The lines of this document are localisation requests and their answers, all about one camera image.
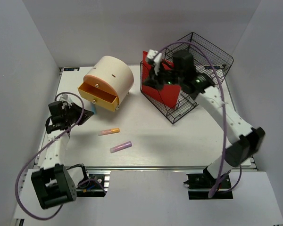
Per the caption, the red file folder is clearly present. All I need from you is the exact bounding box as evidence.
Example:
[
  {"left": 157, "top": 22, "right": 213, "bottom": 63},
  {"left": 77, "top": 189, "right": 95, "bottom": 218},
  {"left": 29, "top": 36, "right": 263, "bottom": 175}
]
[{"left": 141, "top": 51, "right": 181, "bottom": 109}]

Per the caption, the purple tube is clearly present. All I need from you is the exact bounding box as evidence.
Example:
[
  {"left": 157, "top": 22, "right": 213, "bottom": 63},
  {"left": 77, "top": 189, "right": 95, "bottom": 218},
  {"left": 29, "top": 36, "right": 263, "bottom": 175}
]
[{"left": 110, "top": 141, "right": 132, "bottom": 153}]

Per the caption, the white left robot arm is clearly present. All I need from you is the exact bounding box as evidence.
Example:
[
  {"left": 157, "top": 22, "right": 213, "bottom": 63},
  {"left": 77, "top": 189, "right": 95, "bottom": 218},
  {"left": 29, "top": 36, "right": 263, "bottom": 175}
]
[{"left": 31, "top": 101, "right": 94, "bottom": 210}]

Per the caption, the yellow bottom drawer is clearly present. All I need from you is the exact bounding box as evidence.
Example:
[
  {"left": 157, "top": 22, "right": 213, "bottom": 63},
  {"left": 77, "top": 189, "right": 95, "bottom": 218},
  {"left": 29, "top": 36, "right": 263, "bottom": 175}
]
[{"left": 78, "top": 83, "right": 119, "bottom": 112}]

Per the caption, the black label sticker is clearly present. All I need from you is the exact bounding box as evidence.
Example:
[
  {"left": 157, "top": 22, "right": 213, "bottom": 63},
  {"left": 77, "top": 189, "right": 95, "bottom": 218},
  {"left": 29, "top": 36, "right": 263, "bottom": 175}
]
[{"left": 63, "top": 67, "right": 80, "bottom": 72}]

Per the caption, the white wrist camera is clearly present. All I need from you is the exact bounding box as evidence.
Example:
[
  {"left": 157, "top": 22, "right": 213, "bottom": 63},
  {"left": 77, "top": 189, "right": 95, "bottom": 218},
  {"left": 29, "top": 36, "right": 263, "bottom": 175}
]
[
  {"left": 146, "top": 49, "right": 162, "bottom": 75},
  {"left": 58, "top": 94, "right": 73, "bottom": 105}
]

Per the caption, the orange capped pink tube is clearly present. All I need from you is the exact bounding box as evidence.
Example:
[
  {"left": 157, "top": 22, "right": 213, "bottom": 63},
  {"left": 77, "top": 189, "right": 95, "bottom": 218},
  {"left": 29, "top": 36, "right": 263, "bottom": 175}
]
[{"left": 98, "top": 128, "right": 120, "bottom": 136}]

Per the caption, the black wire mesh organizer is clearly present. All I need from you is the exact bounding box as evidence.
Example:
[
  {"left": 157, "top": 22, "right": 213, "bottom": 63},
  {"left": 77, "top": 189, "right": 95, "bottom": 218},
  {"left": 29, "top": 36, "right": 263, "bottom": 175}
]
[{"left": 140, "top": 32, "right": 234, "bottom": 124}]

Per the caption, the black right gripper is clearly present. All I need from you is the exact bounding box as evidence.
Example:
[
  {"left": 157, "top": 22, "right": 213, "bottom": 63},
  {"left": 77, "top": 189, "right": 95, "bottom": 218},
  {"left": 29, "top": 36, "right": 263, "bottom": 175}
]
[{"left": 141, "top": 62, "right": 183, "bottom": 93}]

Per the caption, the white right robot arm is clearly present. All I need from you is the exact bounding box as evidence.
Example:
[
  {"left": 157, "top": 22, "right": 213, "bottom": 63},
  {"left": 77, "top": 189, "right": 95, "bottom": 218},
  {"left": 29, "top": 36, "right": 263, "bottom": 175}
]
[{"left": 143, "top": 49, "right": 265, "bottom": 188}]

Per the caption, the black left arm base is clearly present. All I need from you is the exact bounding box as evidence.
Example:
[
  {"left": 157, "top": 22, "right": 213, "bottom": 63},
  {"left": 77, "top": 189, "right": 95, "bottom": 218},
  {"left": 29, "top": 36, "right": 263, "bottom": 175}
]
[{"left": 66, "top": 164, "right": 110, "bottom": 197}]

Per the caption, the cream semicircular drawer box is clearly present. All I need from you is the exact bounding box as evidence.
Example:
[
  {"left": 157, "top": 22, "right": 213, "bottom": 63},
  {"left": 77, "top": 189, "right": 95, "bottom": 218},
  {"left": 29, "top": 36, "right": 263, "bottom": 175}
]
[{"left": 86, "top": 56, "right": 134, "bottom": 109}]

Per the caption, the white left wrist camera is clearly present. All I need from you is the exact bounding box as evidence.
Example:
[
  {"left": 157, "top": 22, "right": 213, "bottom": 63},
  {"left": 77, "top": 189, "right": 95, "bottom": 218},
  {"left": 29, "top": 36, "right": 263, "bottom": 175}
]
[{"left": 58, "top": 94, "right": 73, "bottom": 105}]

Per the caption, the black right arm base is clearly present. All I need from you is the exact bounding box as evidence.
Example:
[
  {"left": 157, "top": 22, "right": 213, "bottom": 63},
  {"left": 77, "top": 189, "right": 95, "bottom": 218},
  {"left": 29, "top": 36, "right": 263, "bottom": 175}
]
[{"left": 183, "top": 173, "right": 233, "bottom": 200}]

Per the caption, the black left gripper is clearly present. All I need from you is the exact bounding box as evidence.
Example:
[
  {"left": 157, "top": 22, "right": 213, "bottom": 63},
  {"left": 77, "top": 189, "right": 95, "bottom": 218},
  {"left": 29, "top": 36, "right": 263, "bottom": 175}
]
[{"left": 64, "top": 103, "right": 94, "bottom": 126}]

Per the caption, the peach top drawer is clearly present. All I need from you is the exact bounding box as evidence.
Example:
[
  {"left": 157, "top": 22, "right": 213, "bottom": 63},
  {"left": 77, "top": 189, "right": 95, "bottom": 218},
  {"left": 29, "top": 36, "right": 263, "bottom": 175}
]
[{"left": 83, "top": 74, "right": 118, "bottom": 97}]

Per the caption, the blue tube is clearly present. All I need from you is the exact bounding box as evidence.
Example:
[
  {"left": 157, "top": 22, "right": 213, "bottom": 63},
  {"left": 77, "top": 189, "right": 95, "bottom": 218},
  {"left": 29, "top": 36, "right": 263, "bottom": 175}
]
[{"left": 91, "top": 105, "right": 97, "bottom": 114}]

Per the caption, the aluminium front rail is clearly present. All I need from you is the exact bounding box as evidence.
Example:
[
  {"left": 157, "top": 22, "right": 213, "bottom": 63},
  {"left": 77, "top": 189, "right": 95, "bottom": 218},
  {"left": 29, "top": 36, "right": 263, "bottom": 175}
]
[{"left": 63, "top": 165, "right": 257, "bottom": 170}]

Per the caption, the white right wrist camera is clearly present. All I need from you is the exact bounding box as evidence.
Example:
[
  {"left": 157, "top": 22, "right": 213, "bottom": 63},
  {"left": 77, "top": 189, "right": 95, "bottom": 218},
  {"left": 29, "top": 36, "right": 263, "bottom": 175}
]
[{"left": 146, "top": 49, "right": 162, "bottom": 75}]

